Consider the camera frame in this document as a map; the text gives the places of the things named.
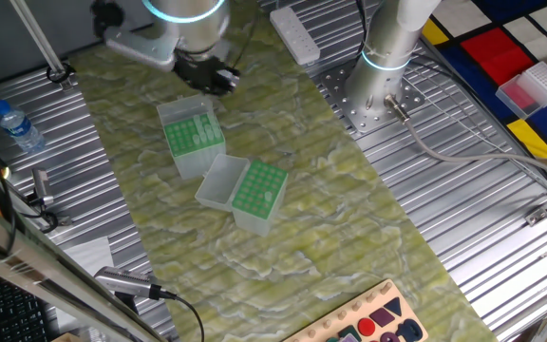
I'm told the red circle puzzle piece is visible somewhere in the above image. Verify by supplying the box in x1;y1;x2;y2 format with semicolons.
357;316;377;337

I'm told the purple square puzzle piece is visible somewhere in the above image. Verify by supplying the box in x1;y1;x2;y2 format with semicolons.
368;307;397;329

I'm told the wooden shape puzzle board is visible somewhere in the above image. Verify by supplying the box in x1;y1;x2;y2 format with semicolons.
281;278;429;342

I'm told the colour block patterned mat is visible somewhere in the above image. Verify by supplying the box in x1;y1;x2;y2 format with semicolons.
420;0;547;186

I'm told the blue rounded puzzle piece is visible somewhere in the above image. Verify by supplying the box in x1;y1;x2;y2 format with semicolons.
394;317;424;342

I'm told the black pole base clamp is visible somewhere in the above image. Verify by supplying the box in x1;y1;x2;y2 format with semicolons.
46;60;77;91

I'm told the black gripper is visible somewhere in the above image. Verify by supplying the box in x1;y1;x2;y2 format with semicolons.
173;52;242;98

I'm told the white power strip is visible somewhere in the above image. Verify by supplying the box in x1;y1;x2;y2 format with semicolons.
269;5;322;67

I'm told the clear tip box green rack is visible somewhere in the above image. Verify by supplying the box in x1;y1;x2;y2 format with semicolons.
156;94;227;181
194;152;290;238

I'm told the silver depth camera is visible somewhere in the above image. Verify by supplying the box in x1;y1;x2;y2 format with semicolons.
93;265;163;301

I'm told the green marble pattern mat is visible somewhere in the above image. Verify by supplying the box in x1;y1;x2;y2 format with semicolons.
67;0;499;342

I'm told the black camera cable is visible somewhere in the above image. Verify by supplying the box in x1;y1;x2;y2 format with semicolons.
159;289;207;342

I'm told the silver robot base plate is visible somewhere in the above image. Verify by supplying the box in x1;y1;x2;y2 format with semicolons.
318;56;426;139

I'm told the clear box white tip rack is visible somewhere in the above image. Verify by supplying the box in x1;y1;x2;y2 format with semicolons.
495;60;547;120

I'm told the navy triangle puzzle piece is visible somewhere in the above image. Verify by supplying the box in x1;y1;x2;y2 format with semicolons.
384;296;404;317

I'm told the black keyboard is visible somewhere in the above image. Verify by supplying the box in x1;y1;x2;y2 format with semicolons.
0;268;54;342

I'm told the slanted aluminium pole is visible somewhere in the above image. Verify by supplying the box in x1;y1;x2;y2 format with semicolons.
9;0;73;91

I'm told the clear water bottle blue cap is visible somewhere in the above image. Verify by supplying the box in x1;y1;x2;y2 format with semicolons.
0;98;47;154

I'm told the teal puzzle piece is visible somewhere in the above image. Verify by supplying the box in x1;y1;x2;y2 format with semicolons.
337;324;363;342

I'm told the white paper sheet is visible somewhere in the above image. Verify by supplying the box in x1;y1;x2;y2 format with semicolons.
62;236;116;277

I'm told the thick grey robot cable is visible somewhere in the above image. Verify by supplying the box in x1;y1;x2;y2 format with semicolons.
382;93;547;189

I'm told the silver camera on black clamp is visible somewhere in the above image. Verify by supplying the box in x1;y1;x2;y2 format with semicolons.
25;167;61;234

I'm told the aluminium frame beam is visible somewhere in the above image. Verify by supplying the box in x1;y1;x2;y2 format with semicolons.
0;189;168;342

